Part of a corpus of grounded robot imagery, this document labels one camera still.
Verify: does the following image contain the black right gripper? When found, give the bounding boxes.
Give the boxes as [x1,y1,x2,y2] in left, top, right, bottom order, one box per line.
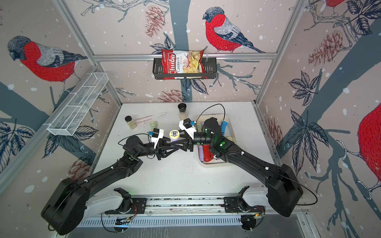
[171,130,215,154]

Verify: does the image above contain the red cassava chips bag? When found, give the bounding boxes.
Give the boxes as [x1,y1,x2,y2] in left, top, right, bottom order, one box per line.
[162,50,205,79]

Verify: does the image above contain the black wall basket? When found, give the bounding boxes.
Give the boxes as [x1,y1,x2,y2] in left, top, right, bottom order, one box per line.
[152,58,217,80]

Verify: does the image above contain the white wire mesh basket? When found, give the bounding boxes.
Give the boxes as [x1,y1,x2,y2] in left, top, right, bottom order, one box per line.
[47,72,109,136]

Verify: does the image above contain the purple flashlight horizontal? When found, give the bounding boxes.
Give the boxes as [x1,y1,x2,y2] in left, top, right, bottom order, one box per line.
[169,130,180,142]

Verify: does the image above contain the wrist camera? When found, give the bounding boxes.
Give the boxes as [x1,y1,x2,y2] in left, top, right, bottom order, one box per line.
[148,129,164,149]
[179,118,197,139]

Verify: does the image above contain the green flashlight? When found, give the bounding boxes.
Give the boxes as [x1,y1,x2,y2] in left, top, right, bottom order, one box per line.
[150,121,157,131]
[196,123,202,132]

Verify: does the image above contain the small jar with black lid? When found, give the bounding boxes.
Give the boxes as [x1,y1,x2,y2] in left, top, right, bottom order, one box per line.
[125,116,137,130]

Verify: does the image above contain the dark red flashlight horizontal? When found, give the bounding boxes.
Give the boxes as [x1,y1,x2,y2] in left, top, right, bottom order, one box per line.
[202,145,213,162]

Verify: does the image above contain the purple flashlight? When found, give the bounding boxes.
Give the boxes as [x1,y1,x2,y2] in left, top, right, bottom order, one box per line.
[197,145,204,163]

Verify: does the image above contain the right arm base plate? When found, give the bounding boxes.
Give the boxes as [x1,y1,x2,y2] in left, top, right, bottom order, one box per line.
[221,197,266,213]

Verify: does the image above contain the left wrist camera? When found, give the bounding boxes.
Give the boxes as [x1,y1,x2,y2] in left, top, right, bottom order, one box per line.
[148,129,164,149]

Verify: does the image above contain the cream plastic storage tray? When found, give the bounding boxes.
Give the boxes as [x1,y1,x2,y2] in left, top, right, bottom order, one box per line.
[196,114,237,168]

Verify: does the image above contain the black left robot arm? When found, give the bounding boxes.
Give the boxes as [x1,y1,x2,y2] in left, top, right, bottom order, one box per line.
[41,135,192,235]

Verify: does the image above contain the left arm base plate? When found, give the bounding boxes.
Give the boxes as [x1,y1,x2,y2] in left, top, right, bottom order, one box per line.
[105,198,147,216]

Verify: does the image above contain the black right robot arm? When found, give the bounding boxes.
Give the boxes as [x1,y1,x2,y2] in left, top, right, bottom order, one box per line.
[179,117,303,217]

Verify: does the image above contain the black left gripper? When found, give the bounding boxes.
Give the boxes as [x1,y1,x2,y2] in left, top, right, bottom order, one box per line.
[135,137,178,162]

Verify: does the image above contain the glass grinder with black cap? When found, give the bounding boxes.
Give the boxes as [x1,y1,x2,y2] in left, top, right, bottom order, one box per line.
[178,103,188,121]

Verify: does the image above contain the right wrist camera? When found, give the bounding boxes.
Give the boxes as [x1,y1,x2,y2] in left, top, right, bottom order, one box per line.
[179,118,197,139]

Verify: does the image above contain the blue flashlight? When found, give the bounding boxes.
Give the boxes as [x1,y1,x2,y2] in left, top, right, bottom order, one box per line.
[221,121,228,135]

